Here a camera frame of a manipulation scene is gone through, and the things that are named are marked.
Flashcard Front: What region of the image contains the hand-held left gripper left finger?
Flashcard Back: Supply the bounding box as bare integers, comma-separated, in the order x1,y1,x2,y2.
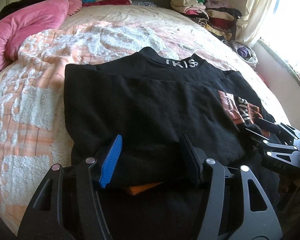
17,133,123,240

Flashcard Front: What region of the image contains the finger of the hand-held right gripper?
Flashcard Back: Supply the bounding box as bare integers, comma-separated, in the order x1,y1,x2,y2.
256,118,300,138
245,127,300,153

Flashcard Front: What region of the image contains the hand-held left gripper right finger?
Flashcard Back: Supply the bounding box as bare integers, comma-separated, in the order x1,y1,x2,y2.
179,134,283,240

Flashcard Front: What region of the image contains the black sweater with orange cuffs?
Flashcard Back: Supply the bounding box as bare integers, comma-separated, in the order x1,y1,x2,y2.
64,46,290,240

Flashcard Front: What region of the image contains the clear plastic bag of clothes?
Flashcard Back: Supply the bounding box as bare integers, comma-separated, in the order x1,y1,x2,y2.
222,40,259,67

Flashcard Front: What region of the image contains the pile of folded clothes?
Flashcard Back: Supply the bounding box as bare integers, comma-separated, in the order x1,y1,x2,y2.
170,0,242,42

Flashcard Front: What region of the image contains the peach and white bedspread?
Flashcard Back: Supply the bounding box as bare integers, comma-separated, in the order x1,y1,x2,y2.
0,5,285,220

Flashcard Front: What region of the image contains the window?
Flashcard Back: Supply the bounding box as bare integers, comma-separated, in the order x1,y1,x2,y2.
259,0,300,80

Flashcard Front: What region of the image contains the cream curtain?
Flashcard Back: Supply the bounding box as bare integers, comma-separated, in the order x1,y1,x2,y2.
236,0,278,48

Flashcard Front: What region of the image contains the red folded garment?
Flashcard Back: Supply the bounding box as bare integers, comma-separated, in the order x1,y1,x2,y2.
95,0,133,7

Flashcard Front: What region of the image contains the blue patterned cloth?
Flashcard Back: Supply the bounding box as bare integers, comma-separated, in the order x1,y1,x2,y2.
131,0,158,7

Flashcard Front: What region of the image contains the pink quilt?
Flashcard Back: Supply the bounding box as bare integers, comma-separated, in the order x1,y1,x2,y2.
0,0,83,80

